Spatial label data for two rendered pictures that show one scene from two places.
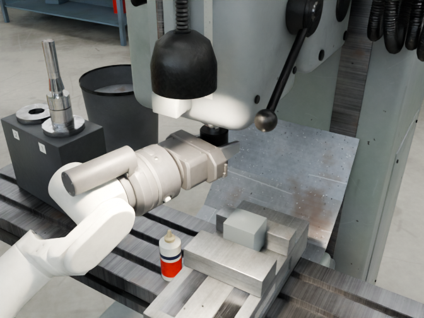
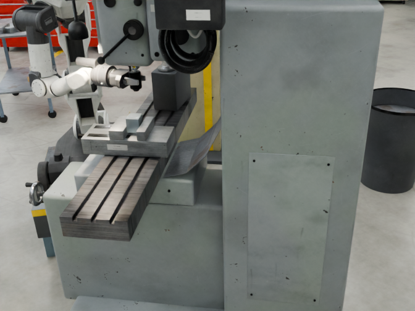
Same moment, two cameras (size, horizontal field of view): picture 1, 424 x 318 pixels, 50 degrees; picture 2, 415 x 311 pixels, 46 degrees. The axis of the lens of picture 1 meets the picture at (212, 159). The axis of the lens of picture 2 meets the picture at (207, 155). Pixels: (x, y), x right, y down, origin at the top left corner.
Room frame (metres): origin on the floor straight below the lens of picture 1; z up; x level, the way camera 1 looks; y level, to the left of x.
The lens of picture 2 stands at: (0.26, -1.82, 1.85)
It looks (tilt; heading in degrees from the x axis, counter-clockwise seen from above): 28 degrees down; 69
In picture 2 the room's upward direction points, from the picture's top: 2 degrees counter-clockwise
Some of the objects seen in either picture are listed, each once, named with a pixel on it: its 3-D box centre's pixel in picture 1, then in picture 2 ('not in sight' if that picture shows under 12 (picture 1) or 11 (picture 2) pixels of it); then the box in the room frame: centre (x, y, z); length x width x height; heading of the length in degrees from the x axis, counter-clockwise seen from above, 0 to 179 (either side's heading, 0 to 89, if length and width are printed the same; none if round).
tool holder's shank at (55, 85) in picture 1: (52, 67); not in sight; (0.89, 0.32, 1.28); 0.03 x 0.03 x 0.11
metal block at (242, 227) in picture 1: (244, 233); (134, 123); (0.63, -0.06, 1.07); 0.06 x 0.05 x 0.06; 60
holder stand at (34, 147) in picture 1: (57, 155); (171, 82); (0.92, 0.36, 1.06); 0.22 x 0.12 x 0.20; 52
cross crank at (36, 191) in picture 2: not in sight; (44, 194); (0.23, 0.25, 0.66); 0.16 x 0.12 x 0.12; 149
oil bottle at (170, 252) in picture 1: (170, 253); not in sight; (0.64, 0.08, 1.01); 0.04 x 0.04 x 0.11
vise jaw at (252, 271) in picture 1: (229, 262); (121, 127); (0.58, -0.03, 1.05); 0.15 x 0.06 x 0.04; 60
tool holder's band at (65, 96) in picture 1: (58, 95); not in sight; (0.89, 0.32, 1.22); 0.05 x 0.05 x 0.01
